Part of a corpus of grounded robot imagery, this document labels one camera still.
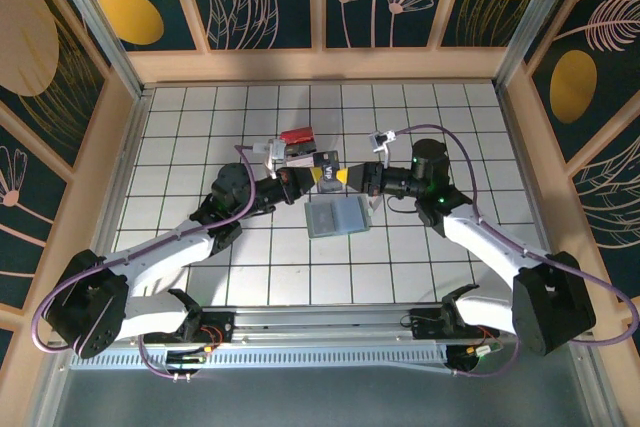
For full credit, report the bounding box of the black VIP card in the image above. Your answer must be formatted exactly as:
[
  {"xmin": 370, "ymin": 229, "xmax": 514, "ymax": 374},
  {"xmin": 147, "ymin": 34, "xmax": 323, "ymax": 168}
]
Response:
[{"xmin": 318, "ymin": 150, "xmax": 345, "ymax": 194}]

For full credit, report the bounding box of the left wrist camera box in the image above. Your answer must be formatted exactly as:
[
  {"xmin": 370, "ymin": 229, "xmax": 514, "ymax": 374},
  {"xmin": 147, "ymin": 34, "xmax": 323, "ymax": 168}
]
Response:
[{"xmin": 252, "ymin": 139, "xmax": 287, "ymax": 179}]

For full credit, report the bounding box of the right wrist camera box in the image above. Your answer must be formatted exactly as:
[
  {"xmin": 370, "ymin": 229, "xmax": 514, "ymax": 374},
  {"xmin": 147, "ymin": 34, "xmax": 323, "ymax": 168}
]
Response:
[{"xmin": 367, "ymin": 130, "xmax": 399, "ymax": 168}]

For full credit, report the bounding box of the green card holder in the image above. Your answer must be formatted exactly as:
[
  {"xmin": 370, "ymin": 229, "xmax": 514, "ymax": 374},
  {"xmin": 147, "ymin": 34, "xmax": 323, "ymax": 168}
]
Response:
[{"xmin": 304, "ymin": 195, "xmax": 372, "ymax": 239}]

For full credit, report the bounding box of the aluminium table side rail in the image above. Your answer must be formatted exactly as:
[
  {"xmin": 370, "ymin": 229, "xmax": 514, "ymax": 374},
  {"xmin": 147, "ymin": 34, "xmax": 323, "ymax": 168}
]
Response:
[
  {"xmin": 494, "ymin": 84, "xmax": 571, "ymax": 301},
  {"xmin": 82, "ymin": 89, "xmax": 154, "ymax": 311}
]

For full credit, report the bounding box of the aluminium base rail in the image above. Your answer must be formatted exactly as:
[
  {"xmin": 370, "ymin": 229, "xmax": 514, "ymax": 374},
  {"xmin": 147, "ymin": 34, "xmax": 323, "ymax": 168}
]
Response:
[{"xmin": 48, "ymin": 304, "xmax": 592, "ymax": 348}]

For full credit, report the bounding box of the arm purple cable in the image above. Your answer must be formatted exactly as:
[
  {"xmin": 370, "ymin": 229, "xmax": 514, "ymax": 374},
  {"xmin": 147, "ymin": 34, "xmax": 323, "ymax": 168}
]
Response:
[
  {"xmin": 392, "ymin": 124, "xmax": 640, "ymax": 378},
  {"xmin": 32, "ymin": 144, "xmax": 259, "ymax": 382}
]

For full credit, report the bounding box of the perforated metal cable tray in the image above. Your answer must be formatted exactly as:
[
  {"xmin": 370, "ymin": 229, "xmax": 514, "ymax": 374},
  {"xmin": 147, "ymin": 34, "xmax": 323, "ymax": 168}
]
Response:
[{"xmin": 68, "ymin": 348, "xmax": 451, "ymax": 372}]

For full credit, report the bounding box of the plain red card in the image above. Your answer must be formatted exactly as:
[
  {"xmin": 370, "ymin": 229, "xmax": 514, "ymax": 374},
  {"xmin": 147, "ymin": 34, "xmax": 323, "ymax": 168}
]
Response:
[{"xmin": 279, "ymin": 128, "xmax": 315, "ymax": 144}]

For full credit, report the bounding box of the red power wire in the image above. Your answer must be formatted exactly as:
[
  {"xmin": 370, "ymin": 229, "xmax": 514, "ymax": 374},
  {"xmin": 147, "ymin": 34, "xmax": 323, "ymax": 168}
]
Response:
[
  {"xmin": 468, "ymin": 325, "xmax": 504, "ymax": 359},
  {"xmin": 198, "ymin": 324, "xmax": 225, "ymax": 354}
]

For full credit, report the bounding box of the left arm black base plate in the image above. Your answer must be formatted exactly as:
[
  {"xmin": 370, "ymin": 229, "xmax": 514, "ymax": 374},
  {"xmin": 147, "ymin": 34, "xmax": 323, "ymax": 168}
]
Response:
[{"xmin": 143, "ymin": 311, "xmax": 236, "ymax": 346}]

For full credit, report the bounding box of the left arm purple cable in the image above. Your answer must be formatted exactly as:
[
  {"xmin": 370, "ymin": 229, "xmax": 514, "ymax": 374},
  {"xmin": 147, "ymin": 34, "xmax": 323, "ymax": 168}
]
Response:
[{"xmin": 32, "ymin": 144, "xmax": 259, "ymax": 382}]

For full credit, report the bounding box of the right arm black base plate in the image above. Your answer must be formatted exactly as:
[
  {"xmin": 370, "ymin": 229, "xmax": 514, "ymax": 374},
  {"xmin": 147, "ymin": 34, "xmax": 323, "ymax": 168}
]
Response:
[{"xmin": 409, "ymin": 307, "xmax": 501, "ymax": 343}]

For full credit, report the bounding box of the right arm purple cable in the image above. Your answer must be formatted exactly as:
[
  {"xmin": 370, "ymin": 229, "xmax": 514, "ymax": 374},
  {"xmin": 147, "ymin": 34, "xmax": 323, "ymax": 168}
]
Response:
[{"xmin": 392, "ymin": 124, "xmax": 640, "ymax": 378}]

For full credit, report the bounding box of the aluminium corner post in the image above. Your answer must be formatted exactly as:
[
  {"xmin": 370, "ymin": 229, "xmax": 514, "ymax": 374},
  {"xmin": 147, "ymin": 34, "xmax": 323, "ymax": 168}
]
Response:
[
  {"xmin": 42, "ymin": 0, "xmax": 151, "ymax": 98},
  {"xmin": 494, "ymin": 0, "xmax": 586, "ymax": 93}
]

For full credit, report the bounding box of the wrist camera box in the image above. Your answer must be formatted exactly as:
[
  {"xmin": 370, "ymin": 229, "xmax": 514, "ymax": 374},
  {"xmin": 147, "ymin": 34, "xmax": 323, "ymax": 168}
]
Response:
[
  {"xmin": 252, "ymin": 139, "xmax": 287, "ymax": 179},
  {"xmin": 367, "ymin": 130, "xmax": 399, "ymax": 168}
]

